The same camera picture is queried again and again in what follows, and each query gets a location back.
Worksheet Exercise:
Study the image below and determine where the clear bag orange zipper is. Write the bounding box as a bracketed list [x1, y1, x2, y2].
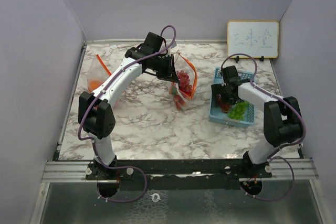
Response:
[86, 54, 116, 93]

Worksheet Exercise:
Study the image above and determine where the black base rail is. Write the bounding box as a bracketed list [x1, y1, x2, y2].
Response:
[86, 159, 271, 191]

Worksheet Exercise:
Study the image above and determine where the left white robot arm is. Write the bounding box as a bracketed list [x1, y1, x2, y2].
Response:
[78, 32, 178, 179]

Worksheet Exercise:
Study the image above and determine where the small framed whiteboard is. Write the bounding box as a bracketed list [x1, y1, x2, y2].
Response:
[227, 20, 279, 59]

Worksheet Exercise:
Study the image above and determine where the green grape bunch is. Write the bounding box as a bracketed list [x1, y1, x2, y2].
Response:
[228, 101, 248, 121]

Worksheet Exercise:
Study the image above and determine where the purple grape bunch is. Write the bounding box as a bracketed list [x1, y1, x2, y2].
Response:
[177, 70, 193, 96]

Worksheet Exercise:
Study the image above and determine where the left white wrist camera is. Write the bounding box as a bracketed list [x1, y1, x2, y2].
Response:
[163, 42, 177, 56]

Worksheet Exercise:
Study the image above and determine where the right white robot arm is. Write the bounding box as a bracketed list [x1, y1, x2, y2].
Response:
[211, 66, 306, 177]

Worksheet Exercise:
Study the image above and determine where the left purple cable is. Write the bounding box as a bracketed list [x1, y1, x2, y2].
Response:
[78, 25, 177, 204]

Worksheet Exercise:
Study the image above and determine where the blue plastic basket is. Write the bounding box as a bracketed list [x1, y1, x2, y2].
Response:
[208, 66, 257, 128]

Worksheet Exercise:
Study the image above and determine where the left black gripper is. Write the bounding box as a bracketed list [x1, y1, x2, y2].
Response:
[151, 54, 179, 83]

